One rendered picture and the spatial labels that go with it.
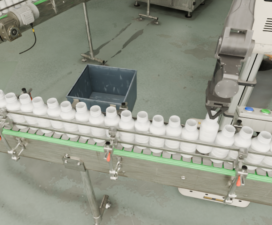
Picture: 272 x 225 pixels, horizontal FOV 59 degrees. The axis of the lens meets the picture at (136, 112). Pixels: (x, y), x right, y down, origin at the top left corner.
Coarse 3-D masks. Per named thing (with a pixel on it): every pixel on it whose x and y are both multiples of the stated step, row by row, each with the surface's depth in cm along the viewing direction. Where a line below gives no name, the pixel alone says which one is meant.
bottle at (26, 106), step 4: (20, 96) 93; (24, 96) 94; (28, 96) 93; (20, 100) 92; (24, 100) 92; (28, 100) 93; (24, 104) 93; (28, 104) 94; (32, 104) 95; (24, 108) 94; (28, 108) 94; (32, 108) 95; (24, 112) 95; (28, 112) 95; (32, 112) 95; (24, 116) 97; (28, 116) 96; (28, 120) 98; (32, 120) 98; (36, 120) 99; (28, 124) 100; (32, 124) 99; (36, 124) 100; (32, 128) 101
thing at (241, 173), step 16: (16, 96) 100; (0, 112) 93; (0, 128) 92; (112, 128) 87; (240, 128) 91; (112, 144) 91; (16, 160) 105; (112, 160) 90; (240, 160) 80; (112, 176) 97; (240, 176) 77
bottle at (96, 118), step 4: (92, 108) 89; (96, 108) 90; (92, 112) 87; (96, 112) 87; (100, 112) 88; (92, 116) 88; (96, 116) 87; (100, 116) 89; (104, 116) 91; (92, 120) 89; (96, 120) 88; (100, 120) 89; (96, 124) 89; (100, 124) 89; (104, 124) 92; (92, 128) 91; (96, 128) 90; (92, 132) 93; (96, 132) 92; (100, 132) 92; (104, 132) 94; (100, 136) 94; (104, 136) 95; (96, 140) 96; (100, 140) 95
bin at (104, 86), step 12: (84, 72) 144; (96, 72) 150; (108, 72) 148; (120, 72) 146; (132, 72) 144; (84, 84) 146; (96, 84) 157; (108, 84) 154; (120, 84) 152; (132, 84) 137; (72, 96) 125; (84, 96) 149; (96, 96) 158; (108, 96) 158; (120, 96) 158; (132, 96) 142; (132, 108) 148
